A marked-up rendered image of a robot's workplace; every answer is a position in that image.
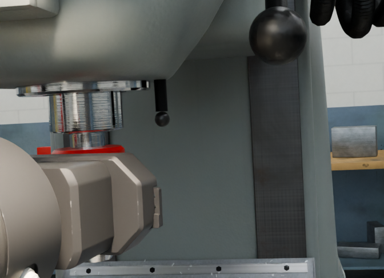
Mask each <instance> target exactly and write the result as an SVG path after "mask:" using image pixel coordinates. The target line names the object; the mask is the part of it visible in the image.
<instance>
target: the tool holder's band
mask: <svg viewBox="0 0 384 278"><path fill-rule="evenodd" d="M123 152H125V148H124V147H122V146H121V145H117V144H106V145H105V146H104V147H100V148H87V149H71V148H70V147H65V148H58V149H55V150H54V151H53V152H52V153H51V154H97V153H123Z"/></svg>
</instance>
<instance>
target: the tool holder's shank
mask: <svg viewBox="0 0 384 278"><path fill-rule="evenodd" d="M109 131H112V130H109ZM105 132H108V131H94V132H75V133H62V134H69V137H70V148H71V149H87V148H100V147H104V146H105V145H106V138H105Z"/></svg>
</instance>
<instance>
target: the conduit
mask: <svg viewBox="0 0 384 278"><path fill-rule="evenodd" d="M310 3H311V4H310V19H311V22H312V23H313V24H315V25H317V26H324V25H325V24H327V23H328V22H329V21H330V20H331V17H332V14H333V11H334V7H335V9H336V12H337V17H338V19H339V23H340V25H341V28H342V29H343V31H344V32H345V33H346V34H347V35H348V36H349V37H351V38H353V39H361V38H363V37H364V36H365V35H367V34H368V33H369V32H370V29H371V27H372V25H374V26H375V27H384V0H311V2H310Z"/></svg>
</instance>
